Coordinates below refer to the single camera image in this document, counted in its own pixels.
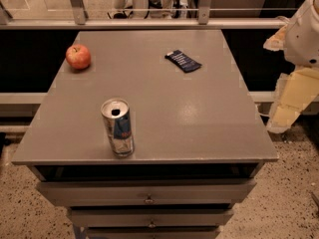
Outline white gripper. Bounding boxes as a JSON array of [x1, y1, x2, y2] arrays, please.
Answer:
[[263, 4, 319, 133]]

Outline blue rxbar wrapper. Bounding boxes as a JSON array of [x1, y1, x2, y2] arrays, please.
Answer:
[[164, 50, 201, 73]]

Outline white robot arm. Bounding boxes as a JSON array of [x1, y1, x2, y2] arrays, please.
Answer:
[[263, 0, 319, 133]]

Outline red apple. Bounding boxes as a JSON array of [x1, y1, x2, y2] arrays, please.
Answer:
[[66, 44, 91, 70]]

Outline grey drawer cabinet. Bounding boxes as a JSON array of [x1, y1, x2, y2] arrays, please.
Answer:
[[11, 29, 279, 239]]

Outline person legs in background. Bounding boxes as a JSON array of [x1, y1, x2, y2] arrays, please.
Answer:
[[108, 0, 173, 19]]

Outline silver blue energy drink can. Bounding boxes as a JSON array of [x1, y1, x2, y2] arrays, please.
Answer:
[[101, 98, 135, 157]]

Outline top grey drawer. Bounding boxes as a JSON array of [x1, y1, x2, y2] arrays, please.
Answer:
[[37, 179, 256, 207]]

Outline grey drawer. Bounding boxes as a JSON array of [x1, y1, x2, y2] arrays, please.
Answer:
[[87, 227, 220, 239], [69, 209, 233, 228], [37, 179, 256, 207]]

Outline middle grey drawer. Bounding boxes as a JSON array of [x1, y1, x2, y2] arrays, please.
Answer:
[[69, 209, 233, 228]]

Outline bottom grey drawer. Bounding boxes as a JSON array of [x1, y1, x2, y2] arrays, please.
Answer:
[[87, 227, 220, 239]]

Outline grey metal railing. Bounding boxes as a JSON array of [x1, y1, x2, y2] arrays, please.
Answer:
[[0, 0, 288, 30]]

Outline white cable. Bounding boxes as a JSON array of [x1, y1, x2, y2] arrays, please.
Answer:
[[255, 103, 272, 119]]

